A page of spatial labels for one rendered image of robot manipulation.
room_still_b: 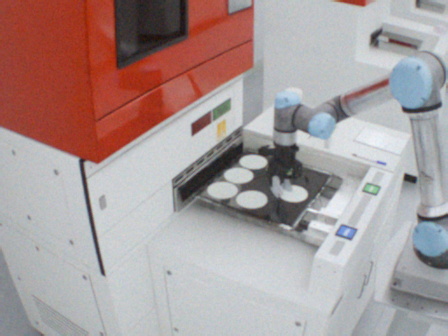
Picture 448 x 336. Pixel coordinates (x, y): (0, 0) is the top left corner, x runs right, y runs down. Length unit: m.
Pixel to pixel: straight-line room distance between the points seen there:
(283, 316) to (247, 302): 0.12
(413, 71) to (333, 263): 0.56
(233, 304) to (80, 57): 0.86
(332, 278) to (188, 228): 0.54
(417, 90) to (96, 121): 0.76
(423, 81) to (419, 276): 0.59
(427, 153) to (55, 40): 0.95
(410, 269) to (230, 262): 0.56
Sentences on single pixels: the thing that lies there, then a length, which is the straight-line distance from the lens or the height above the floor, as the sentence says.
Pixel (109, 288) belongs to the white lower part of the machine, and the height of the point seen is 0.77.
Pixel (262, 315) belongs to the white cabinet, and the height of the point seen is 0.72.
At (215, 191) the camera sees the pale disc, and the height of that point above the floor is 0.90.
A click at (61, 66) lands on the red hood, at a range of 1.21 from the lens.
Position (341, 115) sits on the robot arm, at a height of 1.22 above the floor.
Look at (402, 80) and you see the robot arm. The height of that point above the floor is 1.46.
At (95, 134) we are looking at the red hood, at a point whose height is 1.31.
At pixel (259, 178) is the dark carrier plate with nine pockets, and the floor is 0.90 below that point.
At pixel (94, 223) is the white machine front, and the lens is 1.38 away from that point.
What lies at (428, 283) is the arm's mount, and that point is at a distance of 1.47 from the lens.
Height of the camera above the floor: 1.84
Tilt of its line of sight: 31 degrees down
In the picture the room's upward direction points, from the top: straight up
